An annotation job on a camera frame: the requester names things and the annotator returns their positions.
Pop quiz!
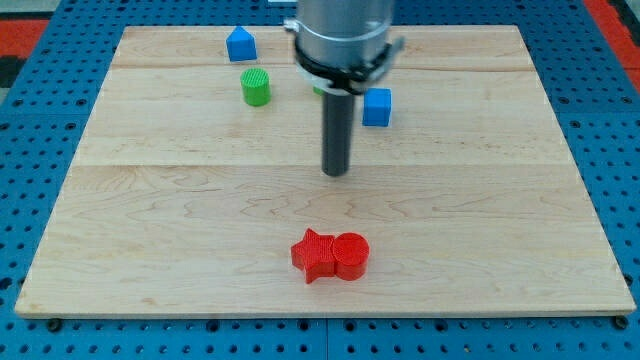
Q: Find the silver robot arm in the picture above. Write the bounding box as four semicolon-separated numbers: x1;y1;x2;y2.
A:
283;0;405;96

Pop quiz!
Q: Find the blue triangle block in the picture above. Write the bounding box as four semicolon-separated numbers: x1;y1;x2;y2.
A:
225;26;258;62

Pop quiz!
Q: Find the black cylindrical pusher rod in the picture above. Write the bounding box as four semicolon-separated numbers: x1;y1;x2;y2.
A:
322;93;355;177

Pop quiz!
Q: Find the red star block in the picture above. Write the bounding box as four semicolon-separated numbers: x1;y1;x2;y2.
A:
290;228;335;284

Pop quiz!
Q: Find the red cylinder block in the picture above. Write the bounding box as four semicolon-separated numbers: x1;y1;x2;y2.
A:
332;232;370;281

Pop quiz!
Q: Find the blue cube block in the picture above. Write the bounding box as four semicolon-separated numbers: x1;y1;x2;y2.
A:
362;88;392;127

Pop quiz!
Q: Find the green cylinder block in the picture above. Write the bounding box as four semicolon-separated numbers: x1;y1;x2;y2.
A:
240;68;271;107

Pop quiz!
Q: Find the wooden board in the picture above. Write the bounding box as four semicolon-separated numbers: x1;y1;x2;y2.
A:
15;25;636;319

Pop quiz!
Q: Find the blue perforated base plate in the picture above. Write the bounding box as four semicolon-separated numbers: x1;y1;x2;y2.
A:
0;0;640;360

